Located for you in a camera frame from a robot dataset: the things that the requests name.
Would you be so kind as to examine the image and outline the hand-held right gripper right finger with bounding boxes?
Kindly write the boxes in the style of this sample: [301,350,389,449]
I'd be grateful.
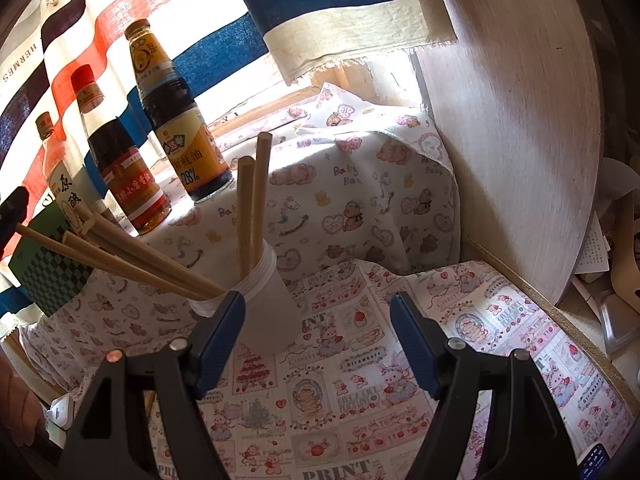
[389,291,569,480]

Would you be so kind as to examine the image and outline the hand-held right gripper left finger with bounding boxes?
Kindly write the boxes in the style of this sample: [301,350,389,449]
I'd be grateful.
[59,289,247,480]

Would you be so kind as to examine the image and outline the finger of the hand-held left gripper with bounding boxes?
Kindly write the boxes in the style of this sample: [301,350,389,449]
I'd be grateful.
[0,186,31,257]

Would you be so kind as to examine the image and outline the translucent plastic cup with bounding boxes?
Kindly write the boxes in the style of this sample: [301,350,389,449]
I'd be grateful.
[187,242,302,356]

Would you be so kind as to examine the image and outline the bunch of wooden chopsticks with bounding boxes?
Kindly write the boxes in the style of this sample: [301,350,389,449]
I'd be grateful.
[14,202,228,303]

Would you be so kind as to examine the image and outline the person's left hand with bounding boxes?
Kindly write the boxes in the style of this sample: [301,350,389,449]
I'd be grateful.
[0,352,47,447]

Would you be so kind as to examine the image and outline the white label sauce bottle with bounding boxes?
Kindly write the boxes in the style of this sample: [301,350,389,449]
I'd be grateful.
[34,111,108,233]

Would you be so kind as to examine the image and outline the green checkered box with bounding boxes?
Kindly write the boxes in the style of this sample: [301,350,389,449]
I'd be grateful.
[9,204,96,317]

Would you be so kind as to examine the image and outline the strawberry print cloth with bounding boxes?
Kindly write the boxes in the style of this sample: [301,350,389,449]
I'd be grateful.
[145,257,638,480]

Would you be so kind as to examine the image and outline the red label sesame oil bottle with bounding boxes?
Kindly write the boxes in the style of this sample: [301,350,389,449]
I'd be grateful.
[70,64,172,237]

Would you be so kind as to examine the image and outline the bear print cloth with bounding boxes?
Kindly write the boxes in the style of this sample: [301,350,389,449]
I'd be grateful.
[20,82,461,406]

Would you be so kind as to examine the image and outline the white plastic object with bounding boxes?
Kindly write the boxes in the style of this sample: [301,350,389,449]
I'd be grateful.
[46,394,76,431]

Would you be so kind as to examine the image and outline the yellow label dark sauce bottle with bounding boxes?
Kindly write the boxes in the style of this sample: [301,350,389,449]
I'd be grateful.
[124,18,235,204]

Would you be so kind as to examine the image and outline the white printed paper sheets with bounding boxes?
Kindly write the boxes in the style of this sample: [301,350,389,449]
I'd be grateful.
[572,157,640,286]

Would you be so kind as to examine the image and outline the smartphone with lit screen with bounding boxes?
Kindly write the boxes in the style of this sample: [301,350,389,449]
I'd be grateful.
[576,441,612,480]

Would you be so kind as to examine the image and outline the red blue striped curtain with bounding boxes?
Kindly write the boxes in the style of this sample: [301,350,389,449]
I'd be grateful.
[0,0,271,341]

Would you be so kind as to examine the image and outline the whitewashed wooden board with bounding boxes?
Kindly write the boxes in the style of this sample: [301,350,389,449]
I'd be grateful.
[412,0,603,306]

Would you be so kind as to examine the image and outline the blue cream striped cloth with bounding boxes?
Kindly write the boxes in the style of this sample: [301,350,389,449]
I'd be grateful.
[222,0,458,86]

